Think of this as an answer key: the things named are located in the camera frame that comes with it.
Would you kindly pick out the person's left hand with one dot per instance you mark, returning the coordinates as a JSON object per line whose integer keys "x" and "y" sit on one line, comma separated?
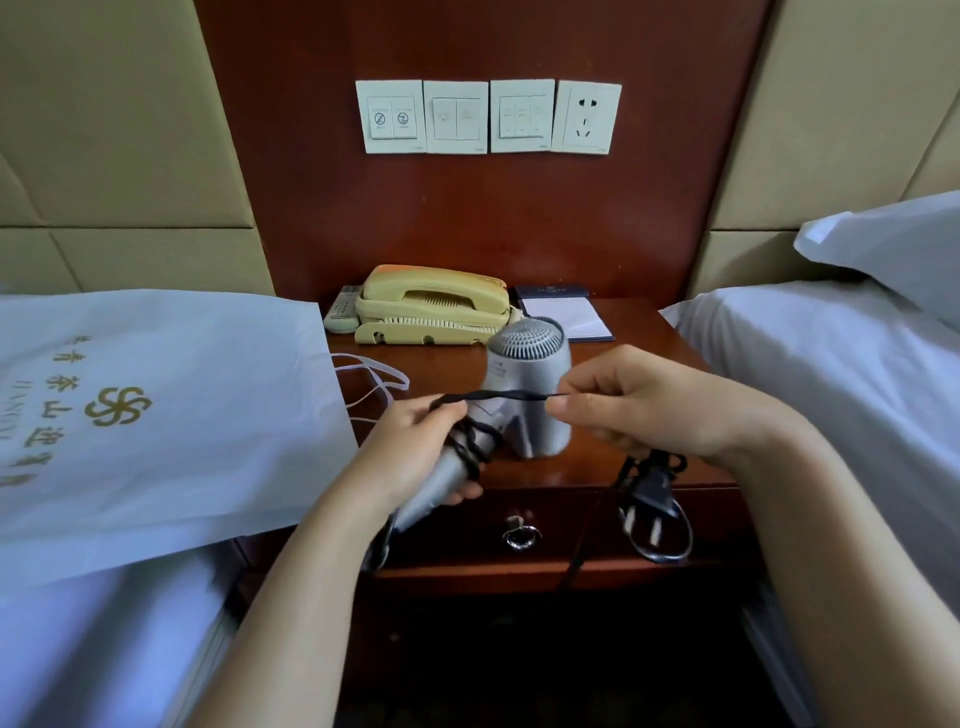
{"x": 401, "y": 457}

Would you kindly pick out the person's right hand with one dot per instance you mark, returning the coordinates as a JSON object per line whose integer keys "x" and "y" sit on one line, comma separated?
{"x": 660, "y": 405}

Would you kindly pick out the person's right thumb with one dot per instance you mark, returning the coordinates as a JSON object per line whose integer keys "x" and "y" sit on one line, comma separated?
{"x": 581, "y": 416}

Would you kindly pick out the person's left thumb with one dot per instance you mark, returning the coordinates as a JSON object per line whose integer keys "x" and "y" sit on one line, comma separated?
{"x": 441, "y": 417}

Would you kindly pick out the silver hair dryer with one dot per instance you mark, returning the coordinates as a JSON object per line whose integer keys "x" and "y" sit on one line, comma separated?
{"x": 529, "y": 360}

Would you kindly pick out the person's right forearm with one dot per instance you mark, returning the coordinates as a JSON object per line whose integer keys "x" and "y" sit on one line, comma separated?
{"x": 840, "y": 585}

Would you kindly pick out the person's left forearm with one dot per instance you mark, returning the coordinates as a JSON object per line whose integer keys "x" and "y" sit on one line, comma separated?
{"x": 300, "y": 622}

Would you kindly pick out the brown wooden nightstand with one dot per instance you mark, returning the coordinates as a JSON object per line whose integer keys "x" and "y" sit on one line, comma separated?
{"x": 540, "y": 480}

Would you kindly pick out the white notepad paper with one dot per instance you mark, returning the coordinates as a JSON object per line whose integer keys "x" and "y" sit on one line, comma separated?
{"x": 570, "y": 316}

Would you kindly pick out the dark notepad holder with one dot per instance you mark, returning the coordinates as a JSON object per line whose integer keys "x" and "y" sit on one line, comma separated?
{"x": 551, "y": 291}

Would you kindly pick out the white remote control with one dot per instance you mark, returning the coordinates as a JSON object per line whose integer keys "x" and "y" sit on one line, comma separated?
{"x": 343, "y": 309}

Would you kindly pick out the white bag with gold print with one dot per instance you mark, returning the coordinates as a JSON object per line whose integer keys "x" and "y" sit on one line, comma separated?
{"x": 195, "y": 420}

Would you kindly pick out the white pillow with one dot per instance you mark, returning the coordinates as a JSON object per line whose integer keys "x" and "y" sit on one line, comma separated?
{"x": 892, "y": 247}

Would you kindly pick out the beige padded headboard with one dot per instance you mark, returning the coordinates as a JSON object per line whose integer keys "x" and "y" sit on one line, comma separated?
{"x": 840, "y": 112}
{"x": 112, "y": 135}

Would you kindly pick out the brown wooden wall panel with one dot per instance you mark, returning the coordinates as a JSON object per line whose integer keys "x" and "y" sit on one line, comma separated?
{"x": 300, "y": 202}

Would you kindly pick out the white wall socket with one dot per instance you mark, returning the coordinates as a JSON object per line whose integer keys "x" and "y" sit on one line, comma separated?
{"x": 586, "y": 118}

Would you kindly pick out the white blank-rocker switch panel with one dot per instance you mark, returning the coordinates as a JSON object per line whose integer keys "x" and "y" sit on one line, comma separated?
{"x": 456, "y": 118}

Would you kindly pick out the white two-button switch panel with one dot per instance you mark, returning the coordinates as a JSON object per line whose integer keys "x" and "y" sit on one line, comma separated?
{"x": 391, "y": 117}

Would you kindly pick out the white three-button switch panel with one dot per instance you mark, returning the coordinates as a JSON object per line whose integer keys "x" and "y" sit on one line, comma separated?
{"x": 522, "y": 116}

